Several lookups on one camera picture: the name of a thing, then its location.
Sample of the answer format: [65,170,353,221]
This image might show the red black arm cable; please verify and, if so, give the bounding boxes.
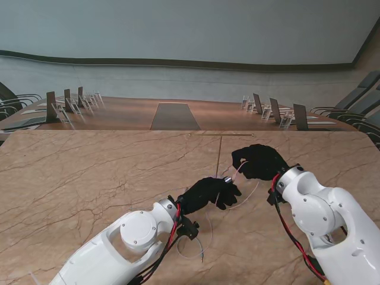
[124,201,183,285]
[271,173,330,283]

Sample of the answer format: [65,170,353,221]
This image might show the red black left arm cable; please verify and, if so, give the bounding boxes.
[124,201,183,285]

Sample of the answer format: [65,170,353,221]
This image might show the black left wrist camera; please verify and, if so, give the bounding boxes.
[177,216,200,240]

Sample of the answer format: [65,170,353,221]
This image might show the red black right arm cable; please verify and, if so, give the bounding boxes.
[271,173,330,283]

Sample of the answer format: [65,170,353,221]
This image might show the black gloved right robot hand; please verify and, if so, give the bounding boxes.
[230,144,290,181]

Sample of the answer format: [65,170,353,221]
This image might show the pink white wired earphone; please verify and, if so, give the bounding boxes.
[177,161,259,262]

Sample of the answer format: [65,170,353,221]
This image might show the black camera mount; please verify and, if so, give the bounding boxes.
[268,189,287,206]

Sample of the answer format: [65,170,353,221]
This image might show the brown wooden conference table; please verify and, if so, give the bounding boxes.
[0,95,359,133]

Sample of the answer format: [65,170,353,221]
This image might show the grey desk pad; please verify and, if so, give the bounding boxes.
[0,116,47,131]

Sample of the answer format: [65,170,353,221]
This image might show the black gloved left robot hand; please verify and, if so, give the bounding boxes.
[178,176,243,215]

